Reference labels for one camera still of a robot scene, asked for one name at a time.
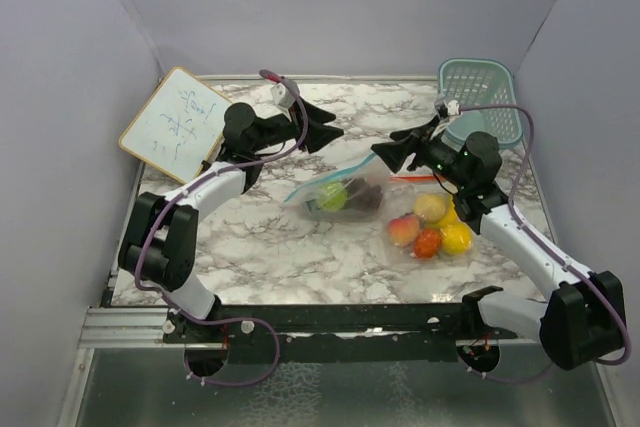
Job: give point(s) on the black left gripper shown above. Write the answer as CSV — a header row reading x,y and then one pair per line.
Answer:
x,y
317,135

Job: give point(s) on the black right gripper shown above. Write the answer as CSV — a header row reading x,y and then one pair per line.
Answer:
x,y
398,151

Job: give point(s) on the blue zip clear bag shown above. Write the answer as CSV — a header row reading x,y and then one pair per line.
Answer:
x,y
303,199

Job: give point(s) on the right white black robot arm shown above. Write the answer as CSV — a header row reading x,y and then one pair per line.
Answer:
x,y
582,317

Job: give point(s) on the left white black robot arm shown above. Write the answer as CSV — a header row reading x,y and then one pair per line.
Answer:
x,y
159,244

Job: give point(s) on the fake tan pear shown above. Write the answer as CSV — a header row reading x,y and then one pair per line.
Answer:
x,y
430,208

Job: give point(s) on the green fake spiky fruit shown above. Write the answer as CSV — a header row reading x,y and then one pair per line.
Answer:
x,y
332,197

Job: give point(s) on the orange zip clear bag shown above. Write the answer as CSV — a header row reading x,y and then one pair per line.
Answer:
x,y
399,201

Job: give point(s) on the fake pink peach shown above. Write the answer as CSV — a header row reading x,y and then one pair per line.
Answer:
x,y
403,231

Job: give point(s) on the fake yellow banana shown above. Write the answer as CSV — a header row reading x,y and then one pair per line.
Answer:
x,y
450,217

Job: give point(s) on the fake orange tomato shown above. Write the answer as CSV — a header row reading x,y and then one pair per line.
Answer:
x,y
427,244

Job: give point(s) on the fake yellow lemon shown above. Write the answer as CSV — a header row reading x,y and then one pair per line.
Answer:
x,y
456,239

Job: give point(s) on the teal plastic basket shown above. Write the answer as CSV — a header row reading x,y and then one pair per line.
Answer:
x,y
480,82

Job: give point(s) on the yellow framed whiteboard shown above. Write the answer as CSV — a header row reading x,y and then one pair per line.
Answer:
x,y
179,128

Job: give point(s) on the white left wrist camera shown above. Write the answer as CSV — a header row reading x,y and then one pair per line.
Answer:
x,y
282,97

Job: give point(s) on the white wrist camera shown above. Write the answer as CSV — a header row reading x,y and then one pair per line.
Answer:
x,y
447,109
282,97

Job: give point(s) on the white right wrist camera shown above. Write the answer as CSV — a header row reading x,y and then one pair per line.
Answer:
x,y
447,109

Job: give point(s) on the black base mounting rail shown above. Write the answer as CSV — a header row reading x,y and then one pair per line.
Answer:
x,y
263,348

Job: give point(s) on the aluminium extrusion rail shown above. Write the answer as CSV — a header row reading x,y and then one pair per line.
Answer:
x,y
115,327

